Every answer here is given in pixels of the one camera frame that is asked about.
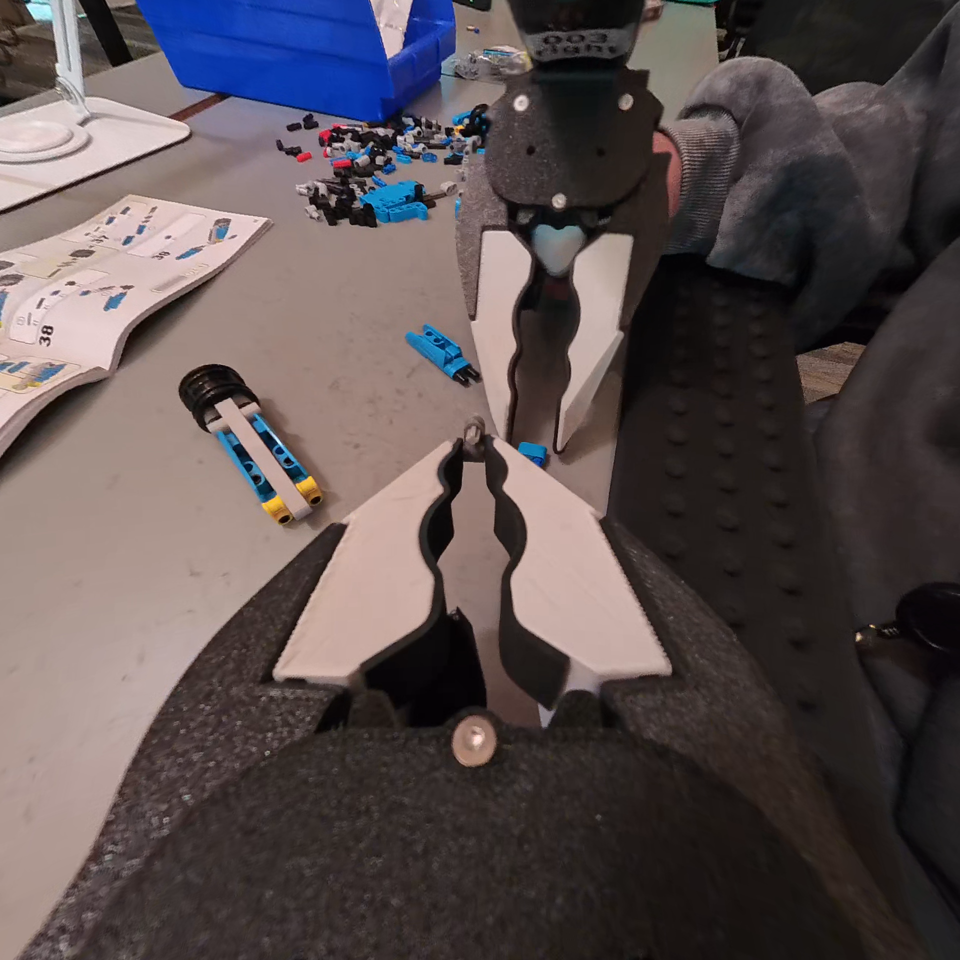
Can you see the person's right forearm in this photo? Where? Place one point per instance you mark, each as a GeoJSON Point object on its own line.
{"type": "Point", "coordinates": [765, 172]}

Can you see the clear plastic parts bags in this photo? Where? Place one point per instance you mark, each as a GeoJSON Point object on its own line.
{"type": "Point", "coordinates": [394, 22]}

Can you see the small blue beam brick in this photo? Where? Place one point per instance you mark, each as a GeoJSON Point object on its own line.
{"type": "Point", "coordinates": [531, 452]}

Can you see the grey desk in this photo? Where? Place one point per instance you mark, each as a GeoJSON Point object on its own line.
{"type": "Point", "coordinates": [112, 600]}

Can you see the black round knob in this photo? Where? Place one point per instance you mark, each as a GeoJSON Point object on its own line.
{"type": "Point", "coordinates": [930, 619]}

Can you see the wheel and beam assembly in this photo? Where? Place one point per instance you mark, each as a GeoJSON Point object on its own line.
{"type": "Point", "coordinates": [255, 450]}

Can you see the person's right hand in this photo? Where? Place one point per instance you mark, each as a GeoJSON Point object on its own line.
{"type": "Point", "coordinates": [671, 176]}

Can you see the white stand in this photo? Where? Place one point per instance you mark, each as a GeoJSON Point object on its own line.
{"type": "Point", "coordinates": [112, 135]}

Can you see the instruction manual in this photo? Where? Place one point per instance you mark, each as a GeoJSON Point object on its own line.
{"type": "Point", "coordinates": [112, 285]}

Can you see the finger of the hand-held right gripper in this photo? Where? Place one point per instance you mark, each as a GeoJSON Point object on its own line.
{"type": "Point", "coordinates": [604, 300]}
{"type": "Point", "coordinates": [496, 300]}

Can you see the blue panel brick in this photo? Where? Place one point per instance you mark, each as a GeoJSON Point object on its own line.
{"type": "Point", "coordinates": [442, 352]}

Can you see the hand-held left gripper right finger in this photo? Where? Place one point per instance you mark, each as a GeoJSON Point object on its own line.
{"type": "Point", "coordinates": [585, 600]}

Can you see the pile of toy bricks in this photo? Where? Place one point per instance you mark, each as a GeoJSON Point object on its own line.
{"type": "Point", "coordinates": [394, 202]}

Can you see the dark grey connector brick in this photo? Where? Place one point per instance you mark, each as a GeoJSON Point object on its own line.
{"type": "Point", "coordinates": [472, 433]}

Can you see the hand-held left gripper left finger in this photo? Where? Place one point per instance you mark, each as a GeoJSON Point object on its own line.
{"type": "Point", "coordinates": [360, 600]}

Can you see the person's dark clothing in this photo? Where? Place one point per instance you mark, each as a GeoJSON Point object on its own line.
{"type": "Point", "coordinates": [900, 450]}

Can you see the blue bin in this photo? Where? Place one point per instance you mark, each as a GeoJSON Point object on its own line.
{"type": "Point", "coordinates": [285, 52]}

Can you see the black studded mat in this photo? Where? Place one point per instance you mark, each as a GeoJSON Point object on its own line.
{"type": "Point", "coordinates": [720, 450]}

